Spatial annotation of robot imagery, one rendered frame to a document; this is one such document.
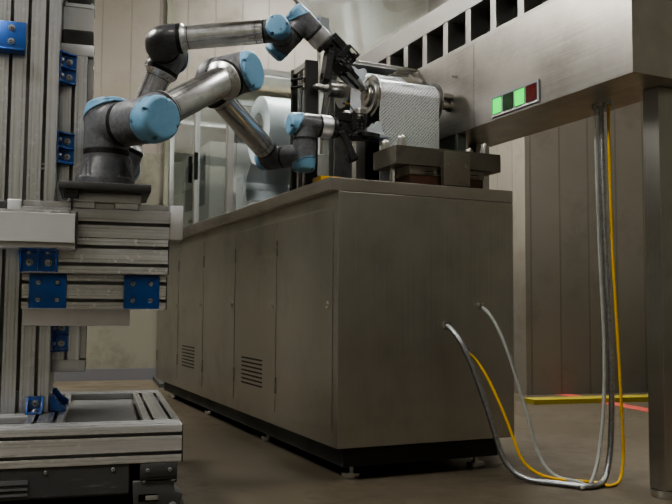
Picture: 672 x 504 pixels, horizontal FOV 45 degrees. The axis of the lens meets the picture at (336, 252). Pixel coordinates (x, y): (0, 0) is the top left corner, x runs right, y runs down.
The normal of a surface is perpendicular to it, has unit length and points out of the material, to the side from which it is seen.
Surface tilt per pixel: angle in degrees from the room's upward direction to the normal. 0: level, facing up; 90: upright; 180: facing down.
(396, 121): 90
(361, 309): 90
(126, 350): 90
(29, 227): 90
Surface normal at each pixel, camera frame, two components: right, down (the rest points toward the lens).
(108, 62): 0.28, -0.07
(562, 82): -0.91, -0.04
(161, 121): 0.77, 0.03
